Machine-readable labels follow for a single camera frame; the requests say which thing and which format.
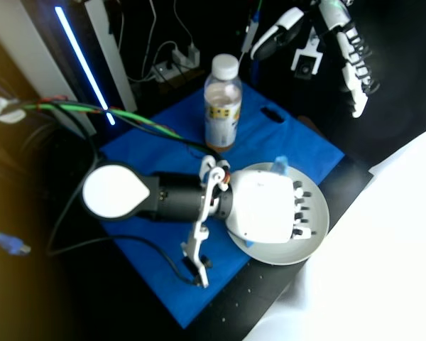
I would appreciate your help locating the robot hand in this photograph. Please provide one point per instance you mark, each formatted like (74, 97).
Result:
(335, 16)
(262, 206)

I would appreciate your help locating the clear plastic bottle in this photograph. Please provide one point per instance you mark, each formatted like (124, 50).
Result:
(222, 124)

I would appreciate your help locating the white round plate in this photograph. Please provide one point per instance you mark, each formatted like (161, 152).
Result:
(319, 220)

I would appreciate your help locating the white adapter dongle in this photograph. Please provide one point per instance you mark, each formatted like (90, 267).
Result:
(250, 33)

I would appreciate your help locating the blue cloth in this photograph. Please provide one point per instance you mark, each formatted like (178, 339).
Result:
(163, 284)

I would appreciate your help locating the white power strip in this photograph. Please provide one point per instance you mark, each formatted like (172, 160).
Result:
(184, 57)

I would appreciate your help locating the white tower with light strip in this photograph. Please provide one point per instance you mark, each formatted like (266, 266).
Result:
(106, 53)

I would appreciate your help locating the blue network plug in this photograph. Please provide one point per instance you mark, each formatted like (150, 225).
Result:
(10, 244)

